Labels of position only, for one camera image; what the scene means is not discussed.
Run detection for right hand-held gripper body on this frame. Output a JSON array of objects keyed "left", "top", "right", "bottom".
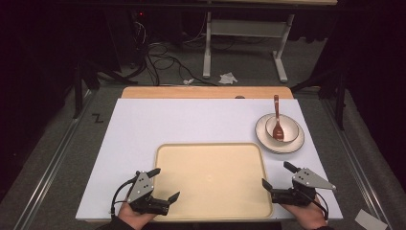
[{"left": 270, "top": 168, "right": 337, "bottom": 208}]

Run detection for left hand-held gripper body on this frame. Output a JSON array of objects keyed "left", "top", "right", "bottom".
[{"left": 126, "top": 171, "right": 170, "bottom": 216}]

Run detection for person's left hand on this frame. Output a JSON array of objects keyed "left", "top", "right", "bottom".
[{"left": 117, "top": 200, "right": 158, "bottom": 230}]

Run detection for person's right hand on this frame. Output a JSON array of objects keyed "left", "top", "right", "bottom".
[{"left": 282, "top": 195, "right": 328, "bottom": 230}]

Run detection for white dark-rimmed plate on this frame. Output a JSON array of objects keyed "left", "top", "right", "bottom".
[{"left": 254, "top": 112, "right": 305, "bottom": 155}]

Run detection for reddish-brown wooden spoon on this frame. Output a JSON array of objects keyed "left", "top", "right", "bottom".
[{"left": 271, "top": 94, "right": 285, "bottom": 143}]

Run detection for white bowl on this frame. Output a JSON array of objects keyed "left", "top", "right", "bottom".
[{"left": 264, "top": 113, "right": 301, "bottom": 144}]

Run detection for beige plastic tray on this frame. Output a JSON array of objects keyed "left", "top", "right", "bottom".
[{"left": 153, "top": 142, "right": 275, "bottom": 222}]

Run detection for white table board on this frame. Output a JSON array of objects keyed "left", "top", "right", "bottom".
[{"left": 75, "top": 97, "right": 345, "bottom": 222}]

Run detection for flat white paper sheet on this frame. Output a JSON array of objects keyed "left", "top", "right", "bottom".
[{"left": 353, "top": 208, "right": 390, "bottom": 230}]

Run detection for black metal stand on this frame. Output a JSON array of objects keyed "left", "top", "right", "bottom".
[
  {"left": 289, "top": 67, "right": 350, "bottom": 131},
  {"left": 72, "top": 59, "right": 129, "bottom": 120}
]

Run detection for wooden table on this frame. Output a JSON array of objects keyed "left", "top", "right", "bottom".
[{"left": 121, "top": 85, "right": 295, "bottom": 101}]

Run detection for large crumpled white paper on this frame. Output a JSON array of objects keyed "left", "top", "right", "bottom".
[{"left": 217, "top": 72, "right": 239, "bottom": 85}]

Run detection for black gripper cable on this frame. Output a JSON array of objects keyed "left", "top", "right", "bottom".
[
  {"left": 109, "top": 176, "right": 140, "bottom": 220},
  {"left": 305, "top": 191, "right": 330, "bottom": 221}
]

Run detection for metal floor rail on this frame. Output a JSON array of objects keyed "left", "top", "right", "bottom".
[
  {"left": 11, "top": 90, "right": 98, "bottom": 230},
  {"left": 320, "top": 98, "right": 395, "bottom": 230}
]

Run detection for black floor cables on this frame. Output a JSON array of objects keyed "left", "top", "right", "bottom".
[{"left": 127, "top": 12, "right": 218, "bottom": 87}]

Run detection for white metal desk frame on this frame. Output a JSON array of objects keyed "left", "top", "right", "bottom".
[{"left": 202, "top": 11, "right": 297, "bottom": 84}]

